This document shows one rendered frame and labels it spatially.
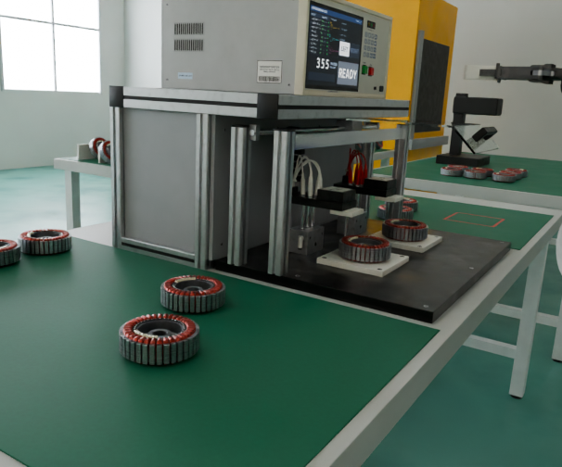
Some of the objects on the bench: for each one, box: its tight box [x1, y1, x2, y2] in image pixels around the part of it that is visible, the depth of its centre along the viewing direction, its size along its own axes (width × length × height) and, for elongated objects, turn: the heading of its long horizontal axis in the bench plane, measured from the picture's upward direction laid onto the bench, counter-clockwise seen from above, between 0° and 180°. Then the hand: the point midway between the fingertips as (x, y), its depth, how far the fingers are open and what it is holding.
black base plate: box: [215, 219, 511, 323], centre depth 137 cm, size 47×64×2 cm
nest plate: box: [368, 230, 442, 253], centre depth 146 cm, size 15×15×1 cm
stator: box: [338, 234, 391, 263], centre depth 126 cm, size 11×11×4 cm
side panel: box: [109, 107, 213, 271], centre depth 127 cm, size 28×3×32 cm, turn 46°
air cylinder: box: [337, 211, 367, 235], centre depth 153 cm, size 5×8×6 cm
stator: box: [382, 219, 428, 242], centre depth 146 cm, size 11×11×4 cm
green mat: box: [0, 236, 441, 467], centre depth 95 cm, size 94×61×1 cm, turn 46°
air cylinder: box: [289, 223, 324, 256], centre depth 133 cm, size 5×8×6 cm
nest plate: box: [317, 249, 409, 277], centre depth 126 cm, size 15×15×1 cm
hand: (480, 72), depth 126 cm, fingers closed
